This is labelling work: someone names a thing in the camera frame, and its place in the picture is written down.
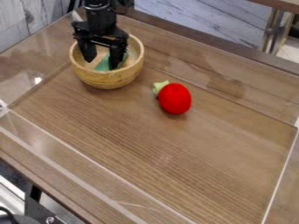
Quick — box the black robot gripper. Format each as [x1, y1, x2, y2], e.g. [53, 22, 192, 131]
[71, 22, 128, 70]

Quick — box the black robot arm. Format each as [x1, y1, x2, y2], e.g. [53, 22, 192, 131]
[71, 0, 129, 70]

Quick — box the green rectangular stick block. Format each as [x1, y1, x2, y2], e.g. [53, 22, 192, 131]
[93, 53, 128, 72]

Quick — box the light wooden bowl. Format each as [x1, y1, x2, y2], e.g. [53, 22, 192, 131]
[69, 35, 146, 89]

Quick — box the red plush strawberry toy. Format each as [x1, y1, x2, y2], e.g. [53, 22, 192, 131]
[152, 80, 192, 115]

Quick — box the metal table leg background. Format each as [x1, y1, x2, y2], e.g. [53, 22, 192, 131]
[262, 9, 295, 55]

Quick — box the clear acrylic tray wall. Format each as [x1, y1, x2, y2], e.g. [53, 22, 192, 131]
[0, 12, 299, 224]

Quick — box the black table frame leg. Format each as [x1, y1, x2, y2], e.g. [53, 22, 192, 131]
[23, 185, 68, 224]

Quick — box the black cable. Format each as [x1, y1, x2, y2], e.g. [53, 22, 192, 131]
[0, 205, 21, 224]

